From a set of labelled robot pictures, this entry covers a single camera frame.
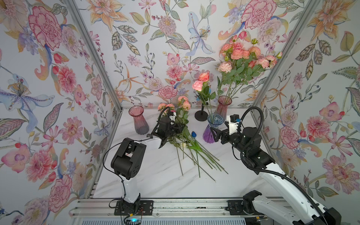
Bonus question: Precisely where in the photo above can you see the pale pink carnation stem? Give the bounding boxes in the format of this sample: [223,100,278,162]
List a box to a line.
[217,61,233,97]

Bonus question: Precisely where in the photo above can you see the blue microphone on black stand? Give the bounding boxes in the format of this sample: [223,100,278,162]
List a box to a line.
[195,101,208,122]

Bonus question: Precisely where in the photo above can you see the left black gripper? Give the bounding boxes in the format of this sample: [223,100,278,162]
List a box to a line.
[164,122,186,138]

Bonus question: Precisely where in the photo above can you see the pink rose spray stem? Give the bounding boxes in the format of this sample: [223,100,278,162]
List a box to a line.
[176,96,191,125]

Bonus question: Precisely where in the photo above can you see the smoky pink glass vase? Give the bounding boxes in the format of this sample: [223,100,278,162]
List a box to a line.
[128,106,149,135]

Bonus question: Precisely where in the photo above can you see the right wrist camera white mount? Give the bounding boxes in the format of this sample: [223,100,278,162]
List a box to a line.
[227,114,242,135]

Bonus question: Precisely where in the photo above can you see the red glass vase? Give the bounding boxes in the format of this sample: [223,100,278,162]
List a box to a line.
[215,96,232,121]

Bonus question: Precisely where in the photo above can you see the large pink rose stem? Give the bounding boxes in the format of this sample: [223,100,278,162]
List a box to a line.
[192,81,212,114]

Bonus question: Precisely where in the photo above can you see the pink rose cluster stem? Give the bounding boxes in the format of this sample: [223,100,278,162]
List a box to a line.
[219,35,254,98]

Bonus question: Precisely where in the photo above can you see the coral pink rose stem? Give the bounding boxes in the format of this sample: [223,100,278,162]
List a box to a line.
[198,72,216,114]

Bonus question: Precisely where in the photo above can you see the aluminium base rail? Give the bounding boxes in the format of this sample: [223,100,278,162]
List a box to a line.
[68,197,310,225]

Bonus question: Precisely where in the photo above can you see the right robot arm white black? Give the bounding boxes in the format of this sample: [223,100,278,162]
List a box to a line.
[211,127,341,225]

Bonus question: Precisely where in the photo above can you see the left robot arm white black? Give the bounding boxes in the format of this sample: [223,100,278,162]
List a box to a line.
[110,112,185,213]

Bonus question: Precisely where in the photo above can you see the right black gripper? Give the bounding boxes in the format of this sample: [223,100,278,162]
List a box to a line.
[212,122,251,159]

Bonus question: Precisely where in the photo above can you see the purple blue glass vase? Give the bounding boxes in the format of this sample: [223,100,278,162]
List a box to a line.
[202,113,224,143]

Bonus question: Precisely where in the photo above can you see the pink flower bouquet green stems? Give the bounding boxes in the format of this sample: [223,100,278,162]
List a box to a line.
[157,103,226,175]

